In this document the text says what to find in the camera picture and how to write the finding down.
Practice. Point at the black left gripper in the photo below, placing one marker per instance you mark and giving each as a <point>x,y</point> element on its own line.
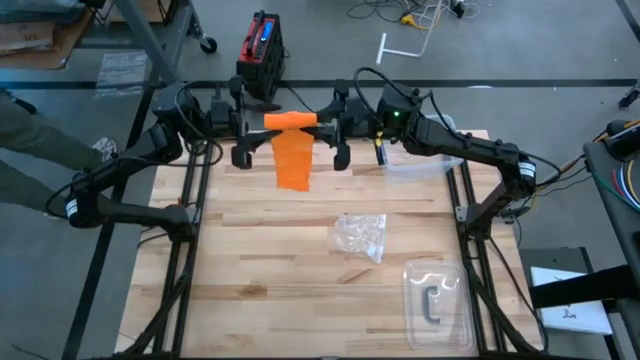
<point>222,117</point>

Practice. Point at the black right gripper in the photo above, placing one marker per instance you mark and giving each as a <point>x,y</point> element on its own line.
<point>360,120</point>

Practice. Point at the orange elastic bandage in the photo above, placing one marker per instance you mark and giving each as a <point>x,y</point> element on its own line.
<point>292,160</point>

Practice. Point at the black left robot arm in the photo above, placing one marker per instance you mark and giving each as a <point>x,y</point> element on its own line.
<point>145,215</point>

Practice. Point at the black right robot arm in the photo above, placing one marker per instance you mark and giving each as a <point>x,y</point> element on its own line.
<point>465,148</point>

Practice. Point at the yellow tag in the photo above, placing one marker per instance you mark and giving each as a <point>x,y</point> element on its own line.
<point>380,139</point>

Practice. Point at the red black battery pack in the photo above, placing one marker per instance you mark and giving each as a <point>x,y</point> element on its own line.
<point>260,40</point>

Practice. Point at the white T-shaped pipe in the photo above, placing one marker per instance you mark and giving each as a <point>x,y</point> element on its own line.
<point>381,50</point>

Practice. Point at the black caster wheel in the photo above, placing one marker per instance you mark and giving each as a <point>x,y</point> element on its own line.
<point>631,97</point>
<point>209,46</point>

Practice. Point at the clear plastic storage bin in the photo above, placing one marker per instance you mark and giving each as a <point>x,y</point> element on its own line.
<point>425,170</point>

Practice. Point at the crumpled clear plastic bag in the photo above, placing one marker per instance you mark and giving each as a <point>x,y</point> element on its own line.
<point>360,235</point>

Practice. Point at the grey metal table leg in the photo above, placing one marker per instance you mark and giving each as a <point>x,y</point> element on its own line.
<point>150,45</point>

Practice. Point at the flat clear plastic bag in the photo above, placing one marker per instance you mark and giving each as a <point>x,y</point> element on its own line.
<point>122,72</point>

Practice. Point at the person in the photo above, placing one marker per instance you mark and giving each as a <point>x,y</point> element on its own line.
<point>40,140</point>

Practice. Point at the black caster leg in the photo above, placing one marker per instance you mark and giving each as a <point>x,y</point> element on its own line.
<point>25,106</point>

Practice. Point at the flattened cardboard box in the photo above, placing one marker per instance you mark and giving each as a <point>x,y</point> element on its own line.
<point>30,37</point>

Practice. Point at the grey green bag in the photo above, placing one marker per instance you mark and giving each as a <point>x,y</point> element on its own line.
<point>35,9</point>

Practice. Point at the dark grey stand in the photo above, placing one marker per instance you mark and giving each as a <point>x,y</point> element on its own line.
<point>555,257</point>

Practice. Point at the black yellow device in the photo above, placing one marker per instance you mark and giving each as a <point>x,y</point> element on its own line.
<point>625,142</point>

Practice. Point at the white box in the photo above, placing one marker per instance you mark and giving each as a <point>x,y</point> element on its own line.
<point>575,315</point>

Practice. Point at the dark side table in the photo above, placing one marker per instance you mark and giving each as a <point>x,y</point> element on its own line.
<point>620,235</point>

